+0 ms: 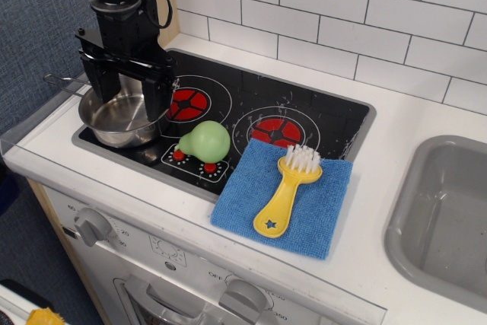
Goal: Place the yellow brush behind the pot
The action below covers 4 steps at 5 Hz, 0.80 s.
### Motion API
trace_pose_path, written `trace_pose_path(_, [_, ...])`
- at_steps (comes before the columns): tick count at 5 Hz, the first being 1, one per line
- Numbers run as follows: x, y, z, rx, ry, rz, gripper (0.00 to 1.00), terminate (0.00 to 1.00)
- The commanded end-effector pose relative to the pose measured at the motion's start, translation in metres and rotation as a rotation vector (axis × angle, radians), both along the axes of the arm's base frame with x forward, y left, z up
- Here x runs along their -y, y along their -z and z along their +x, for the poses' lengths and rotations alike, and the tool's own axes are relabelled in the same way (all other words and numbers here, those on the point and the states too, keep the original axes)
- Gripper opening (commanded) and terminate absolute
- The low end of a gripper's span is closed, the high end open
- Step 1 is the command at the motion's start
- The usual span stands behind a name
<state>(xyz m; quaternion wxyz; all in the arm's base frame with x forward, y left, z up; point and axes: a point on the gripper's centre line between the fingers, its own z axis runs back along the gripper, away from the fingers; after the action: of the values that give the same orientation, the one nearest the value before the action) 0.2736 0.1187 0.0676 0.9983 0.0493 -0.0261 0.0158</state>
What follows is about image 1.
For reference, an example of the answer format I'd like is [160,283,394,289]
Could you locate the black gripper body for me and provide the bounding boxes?
[76,0,176,81]

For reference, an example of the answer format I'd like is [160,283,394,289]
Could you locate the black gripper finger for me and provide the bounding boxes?
[81,54,121,104]
[142,78,172,122]

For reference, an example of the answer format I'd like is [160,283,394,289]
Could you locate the yellow brush white bristles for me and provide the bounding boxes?
[253,145,323,238]

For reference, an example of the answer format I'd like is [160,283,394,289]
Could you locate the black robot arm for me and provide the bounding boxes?
[75,0,176,121]

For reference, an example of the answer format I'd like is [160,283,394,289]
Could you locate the stainless steel pot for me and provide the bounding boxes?
[43,73,170,148]

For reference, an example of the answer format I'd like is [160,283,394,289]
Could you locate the green toy pear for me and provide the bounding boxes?
[175,120,231,164]

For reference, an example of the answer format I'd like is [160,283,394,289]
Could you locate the wooden side panel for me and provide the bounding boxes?
[153,0,182,50]

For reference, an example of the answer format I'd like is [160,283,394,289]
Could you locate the black toy stovetop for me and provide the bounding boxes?
[73,50,376,202]

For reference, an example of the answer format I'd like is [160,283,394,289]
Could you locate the blue microfiber cloth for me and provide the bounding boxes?
[211,139,352,260]

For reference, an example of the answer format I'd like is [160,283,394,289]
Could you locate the grey left oven knob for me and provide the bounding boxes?
[75,208,112,247]

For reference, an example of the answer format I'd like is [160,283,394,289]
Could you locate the grey oven knob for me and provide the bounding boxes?
[218,279,268,323]
[75,208,112,247]

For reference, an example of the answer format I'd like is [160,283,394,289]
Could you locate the grey right oven knob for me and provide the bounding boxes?
[218,279,268,323]

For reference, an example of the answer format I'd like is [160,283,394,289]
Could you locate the yellow object at corner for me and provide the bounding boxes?
[26,307,66,325]

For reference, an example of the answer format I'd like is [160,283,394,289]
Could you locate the grey toy sink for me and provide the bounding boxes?
[384,135,486,312]

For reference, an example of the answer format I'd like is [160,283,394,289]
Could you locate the silver oven door handle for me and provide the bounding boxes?
[113,276,221,324]

